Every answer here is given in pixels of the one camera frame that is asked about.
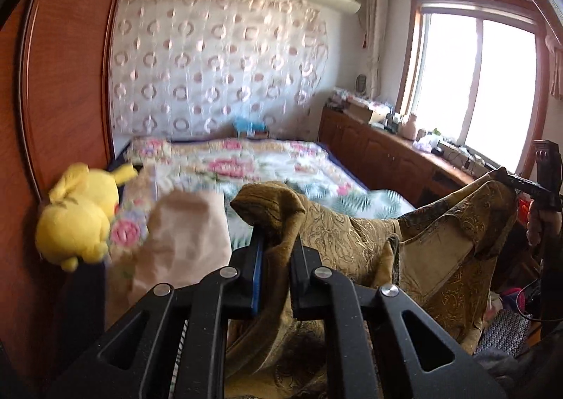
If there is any pale window curtain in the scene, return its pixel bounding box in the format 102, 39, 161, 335
364, 0, 391, 99

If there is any long wooden cabinet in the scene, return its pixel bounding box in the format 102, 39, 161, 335
317, 105, 500, 208

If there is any black white patterned cloth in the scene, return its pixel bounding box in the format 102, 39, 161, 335
473, 309, 534, 356

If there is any person's right hand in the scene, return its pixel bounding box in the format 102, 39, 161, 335
526, 199, 549, 247

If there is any wooden slatted wardrobe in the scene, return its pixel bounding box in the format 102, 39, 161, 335
0, 0, 138, 399

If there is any yellow plush toy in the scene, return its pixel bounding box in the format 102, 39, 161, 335
35, 163, 138, 272

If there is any black cable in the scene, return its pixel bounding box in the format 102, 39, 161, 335
518, 276, 547, 321

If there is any blue plastic bag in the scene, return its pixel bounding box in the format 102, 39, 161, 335
232, 116, 265, 134

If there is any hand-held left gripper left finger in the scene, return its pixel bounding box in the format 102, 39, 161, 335
57, 228, 265, 399

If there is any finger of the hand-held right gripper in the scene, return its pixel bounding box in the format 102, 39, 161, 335
500, 171, 563, 212

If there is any white plastic bag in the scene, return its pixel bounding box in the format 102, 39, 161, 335
413, 137, 441, 154

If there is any brown patterned shirt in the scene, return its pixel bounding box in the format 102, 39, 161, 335
224, 166, 520, 399

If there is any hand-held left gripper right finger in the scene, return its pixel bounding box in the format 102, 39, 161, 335
290, 234, 503, 399

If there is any beige folded garment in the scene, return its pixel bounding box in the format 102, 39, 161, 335
131, 188, 232, 296

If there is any printed fabric bundle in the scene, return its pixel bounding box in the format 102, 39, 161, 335
329, 88, 353, 108

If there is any open cardboard box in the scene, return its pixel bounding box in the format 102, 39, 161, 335
347, 100, 388, 124

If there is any sheer circle patterned curtain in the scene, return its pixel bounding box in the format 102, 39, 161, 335
110, 0, 331, 141

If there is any wooden framed window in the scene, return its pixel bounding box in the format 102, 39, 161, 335
395, 0, 551, 182

